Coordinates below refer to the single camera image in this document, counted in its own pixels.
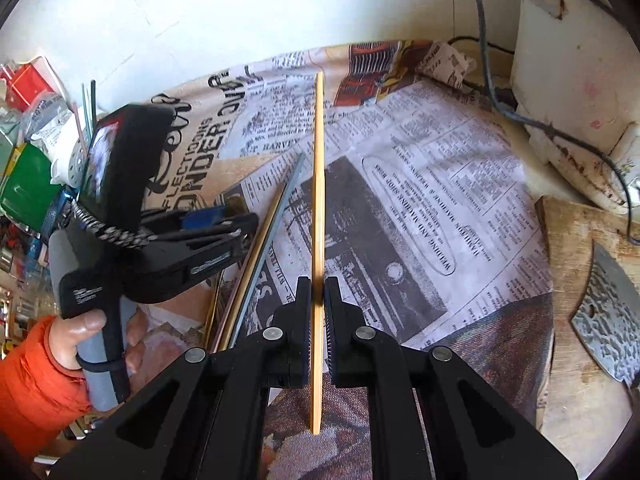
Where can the newspaper print tablecloth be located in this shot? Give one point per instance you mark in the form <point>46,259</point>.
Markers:
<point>425,210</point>

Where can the white powder bag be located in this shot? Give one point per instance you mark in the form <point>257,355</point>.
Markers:
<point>60,160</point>

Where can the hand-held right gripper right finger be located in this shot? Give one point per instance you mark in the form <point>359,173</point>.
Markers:
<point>336,340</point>

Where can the person's left forearm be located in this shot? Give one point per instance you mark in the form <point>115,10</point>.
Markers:
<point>35,390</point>

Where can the green plastic container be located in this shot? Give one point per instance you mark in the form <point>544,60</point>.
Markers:
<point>25,190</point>

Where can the person's left hand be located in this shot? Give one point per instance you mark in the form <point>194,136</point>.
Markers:
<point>80,335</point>

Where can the light bamboo chopstick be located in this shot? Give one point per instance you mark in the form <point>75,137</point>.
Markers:
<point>318,185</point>

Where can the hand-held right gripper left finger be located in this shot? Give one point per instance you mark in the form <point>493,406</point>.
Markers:
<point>300,340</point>

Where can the bundle of mixed chopsticks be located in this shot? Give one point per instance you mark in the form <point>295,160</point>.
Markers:
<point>290,185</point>

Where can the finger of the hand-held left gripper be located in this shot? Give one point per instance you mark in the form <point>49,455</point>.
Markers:
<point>200,222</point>
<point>200,260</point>

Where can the white rice cooker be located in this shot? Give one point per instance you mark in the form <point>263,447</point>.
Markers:
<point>565,60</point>

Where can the red tin box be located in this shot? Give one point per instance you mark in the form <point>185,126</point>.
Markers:
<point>22,82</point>

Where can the hammered steel cleaver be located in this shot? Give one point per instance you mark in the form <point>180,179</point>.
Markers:
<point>610,320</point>

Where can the wooden cutting board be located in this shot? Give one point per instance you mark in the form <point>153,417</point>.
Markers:
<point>565,410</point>

